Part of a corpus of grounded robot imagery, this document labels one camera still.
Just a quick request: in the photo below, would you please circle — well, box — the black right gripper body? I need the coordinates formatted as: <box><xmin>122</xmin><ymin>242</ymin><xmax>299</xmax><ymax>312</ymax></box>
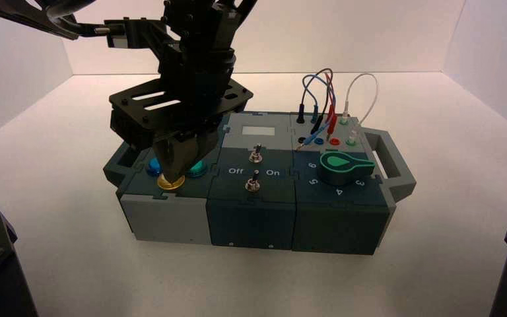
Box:
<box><xmin>109</xmin><ymin>47</ymin><xmax>254</xmax><ymax>151</ymax></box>

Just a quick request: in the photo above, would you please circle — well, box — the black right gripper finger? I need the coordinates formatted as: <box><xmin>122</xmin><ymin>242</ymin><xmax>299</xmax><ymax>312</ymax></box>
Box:
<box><xmin>186</xmin><ymin>127</ymin><xmax>220</xmax><ymax>174</ymax></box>
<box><xmin>152</xmin><ymin>134</ymin><xmax>203</xmax><ymax>183</ymax></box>

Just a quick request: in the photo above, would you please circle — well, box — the yellow push button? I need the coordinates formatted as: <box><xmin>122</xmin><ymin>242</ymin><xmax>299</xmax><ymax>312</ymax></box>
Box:
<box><xmin>156</xmin><ymin>174</ymin><xmax>186</xmax><ymax>191</ymax></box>

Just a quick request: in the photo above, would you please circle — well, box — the green push button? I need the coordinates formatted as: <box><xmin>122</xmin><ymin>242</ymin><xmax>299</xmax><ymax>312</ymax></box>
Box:
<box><xmin>187</xmin><ymin>160</ymin><xmax>209</xmax><ymax>178</ymax></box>

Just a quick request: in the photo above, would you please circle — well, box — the blue push button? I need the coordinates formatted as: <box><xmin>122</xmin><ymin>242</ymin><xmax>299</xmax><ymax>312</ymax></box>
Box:
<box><xmin>147</xmin><ymin>157</ymin><xmax>163</xmax><ymax>178</ymax></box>

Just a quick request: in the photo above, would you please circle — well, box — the small grey display screen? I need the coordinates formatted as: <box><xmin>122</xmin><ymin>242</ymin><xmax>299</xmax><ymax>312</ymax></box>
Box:
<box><xmin>241</xmin><ymin>125</ymin><xmax>276</xmax><ymax>137</ymax></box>

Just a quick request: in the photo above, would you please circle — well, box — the dark teal grey control box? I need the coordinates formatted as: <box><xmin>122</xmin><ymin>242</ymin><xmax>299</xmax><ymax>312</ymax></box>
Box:
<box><xmin>102</xmin><ymin>109</ymin><xmax>417</xmax><ymax>256</ymax></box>

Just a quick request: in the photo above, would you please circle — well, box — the green rotary knob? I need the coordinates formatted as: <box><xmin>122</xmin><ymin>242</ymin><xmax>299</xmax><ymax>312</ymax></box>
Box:
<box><xmin>316</xmin><ymin>152</ymin><xmax>376</xmax><ymax>186</ymax></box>

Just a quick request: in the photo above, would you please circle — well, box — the metal toggle switch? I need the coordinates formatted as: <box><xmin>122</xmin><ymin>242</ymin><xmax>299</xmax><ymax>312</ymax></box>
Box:
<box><xmin>249</xmin><ymin>143</ymin><xmax>265</xmax><ymax>164</ymax></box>
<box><xmin>244</xmin><ymin>169</ymin><xmax>261</xmax><ymax>192</ymax></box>

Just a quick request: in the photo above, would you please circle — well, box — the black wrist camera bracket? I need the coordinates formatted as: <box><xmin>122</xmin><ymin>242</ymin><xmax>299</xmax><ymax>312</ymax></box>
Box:
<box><xmin>104</xmin><ymin>17</ymin><xmax>169</xmax><ymax>50</ymax></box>

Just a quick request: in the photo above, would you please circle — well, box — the black jumper cable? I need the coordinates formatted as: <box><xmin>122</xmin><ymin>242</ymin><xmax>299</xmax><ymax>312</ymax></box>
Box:
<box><xmin>296</xmin><ymin>67</ymin><xmax>334</xmax><ymax>135</ymax></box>

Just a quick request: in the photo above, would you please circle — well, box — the blue jumper cable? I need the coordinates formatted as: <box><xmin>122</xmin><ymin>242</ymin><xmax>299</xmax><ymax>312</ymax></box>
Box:
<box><xmin>298</xmin><ymin>74</ymin><xmax>337</xmax><ymax>152</ymax></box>

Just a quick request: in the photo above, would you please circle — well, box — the red jumper cable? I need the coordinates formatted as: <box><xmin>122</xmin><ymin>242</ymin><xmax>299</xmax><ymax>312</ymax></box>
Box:
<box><xmin>323</xmin><ymin>72</ymin><xmax>338</xmax><ymax>142</ymax></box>

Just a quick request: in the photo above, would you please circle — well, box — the white jumper cable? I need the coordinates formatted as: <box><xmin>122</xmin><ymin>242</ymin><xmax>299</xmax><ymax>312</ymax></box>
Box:
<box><xmin>341</xmin><ymin>73</ymin><xmax>380</xmax><ymax>143</ymax></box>

